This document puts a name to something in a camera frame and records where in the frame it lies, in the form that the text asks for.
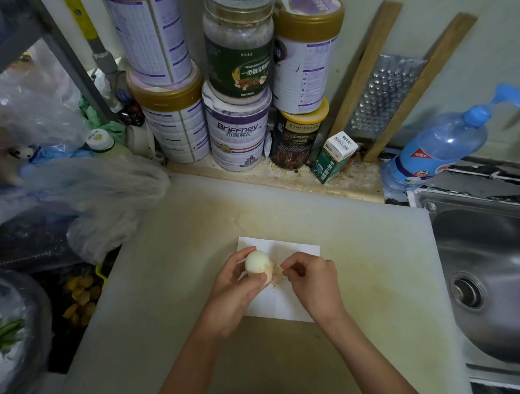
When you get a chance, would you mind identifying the person's left hand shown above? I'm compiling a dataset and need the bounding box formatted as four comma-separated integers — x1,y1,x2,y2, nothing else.
198,243,276,342

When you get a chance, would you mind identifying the person's right hand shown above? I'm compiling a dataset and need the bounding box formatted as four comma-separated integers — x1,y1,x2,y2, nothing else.
277,250,351,328

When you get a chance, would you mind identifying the white paper sheet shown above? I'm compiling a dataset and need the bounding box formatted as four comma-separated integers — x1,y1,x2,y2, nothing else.
233,236,322,323

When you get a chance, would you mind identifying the beige egg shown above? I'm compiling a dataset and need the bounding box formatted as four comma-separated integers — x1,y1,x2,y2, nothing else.
244,250,275,286

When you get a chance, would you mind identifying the person's right forearm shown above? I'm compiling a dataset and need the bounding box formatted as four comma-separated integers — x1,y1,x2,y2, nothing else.
316,311,441,394

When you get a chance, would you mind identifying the person's left forearm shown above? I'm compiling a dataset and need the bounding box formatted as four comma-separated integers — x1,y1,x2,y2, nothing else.
154,319,238,394

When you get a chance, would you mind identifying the white plastic cutting board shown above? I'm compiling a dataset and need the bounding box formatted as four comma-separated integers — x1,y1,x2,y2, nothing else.
62,168,487,394

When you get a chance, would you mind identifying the green white small carton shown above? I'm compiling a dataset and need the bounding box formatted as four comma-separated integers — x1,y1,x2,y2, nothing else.
310,129,360,186

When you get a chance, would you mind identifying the pile of yellow dried fruits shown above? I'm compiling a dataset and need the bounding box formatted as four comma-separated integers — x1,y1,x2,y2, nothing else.
62,274,103,328

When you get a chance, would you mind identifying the dark tin yellow lid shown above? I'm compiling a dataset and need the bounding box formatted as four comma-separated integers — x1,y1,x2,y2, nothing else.
269,95,330,172

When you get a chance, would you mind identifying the white tin purple band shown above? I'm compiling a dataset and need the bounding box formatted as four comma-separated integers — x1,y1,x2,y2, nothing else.
198,81,274,173

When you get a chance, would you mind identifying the crumpled translucent plastic bag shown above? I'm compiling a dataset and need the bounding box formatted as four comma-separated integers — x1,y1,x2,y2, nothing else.
16,149,172,268

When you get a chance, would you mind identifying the steel sink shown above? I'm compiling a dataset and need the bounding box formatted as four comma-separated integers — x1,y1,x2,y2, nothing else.
400,187,520,389

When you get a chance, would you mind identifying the blue plastic bottle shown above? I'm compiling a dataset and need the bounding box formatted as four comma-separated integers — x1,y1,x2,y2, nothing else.
380,78,520,198

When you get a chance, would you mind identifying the white purple tin gold lid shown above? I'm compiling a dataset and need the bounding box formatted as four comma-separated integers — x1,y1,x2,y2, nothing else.
268,0,347,117
87,0,196,88
122,59,215,166

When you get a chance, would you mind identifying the white tape roll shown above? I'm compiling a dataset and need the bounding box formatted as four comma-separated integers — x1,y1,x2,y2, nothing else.
125,122,165,161

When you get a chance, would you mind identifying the small white cap bottle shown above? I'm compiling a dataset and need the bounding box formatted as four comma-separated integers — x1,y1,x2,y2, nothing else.
83,127,133,157

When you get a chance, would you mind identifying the dark glossy bag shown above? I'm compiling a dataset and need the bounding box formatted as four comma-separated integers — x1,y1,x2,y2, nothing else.
0,216,86,276

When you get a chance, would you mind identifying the clear bag with greens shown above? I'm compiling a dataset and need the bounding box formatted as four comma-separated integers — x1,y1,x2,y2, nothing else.
0,265,56,394

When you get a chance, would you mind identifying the blue plastic bag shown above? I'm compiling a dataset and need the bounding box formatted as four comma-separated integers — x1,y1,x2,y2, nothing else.
31,146,95,167

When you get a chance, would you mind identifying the green plastic bag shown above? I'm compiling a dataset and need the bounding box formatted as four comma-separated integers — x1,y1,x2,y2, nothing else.
77,96,127,142

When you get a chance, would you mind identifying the green label jar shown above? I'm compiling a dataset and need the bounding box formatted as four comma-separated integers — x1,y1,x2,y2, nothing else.
198,0,276,106

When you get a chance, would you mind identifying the small panda toy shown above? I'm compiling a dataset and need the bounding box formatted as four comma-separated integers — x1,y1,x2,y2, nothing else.
5,145,37,162

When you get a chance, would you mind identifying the clear plastic bag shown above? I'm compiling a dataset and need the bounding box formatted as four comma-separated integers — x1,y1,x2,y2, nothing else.
0,37,94,152

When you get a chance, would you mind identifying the grey metal pipe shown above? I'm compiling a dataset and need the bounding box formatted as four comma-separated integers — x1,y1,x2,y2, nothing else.
47,0,136,106

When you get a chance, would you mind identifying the grey metal shelf rack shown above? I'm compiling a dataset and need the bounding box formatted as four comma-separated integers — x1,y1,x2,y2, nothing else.
0,0,123,123

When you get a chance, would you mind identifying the metal grater wooden frame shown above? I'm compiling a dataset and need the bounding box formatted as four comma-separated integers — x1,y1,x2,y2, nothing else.
326,0,479,167

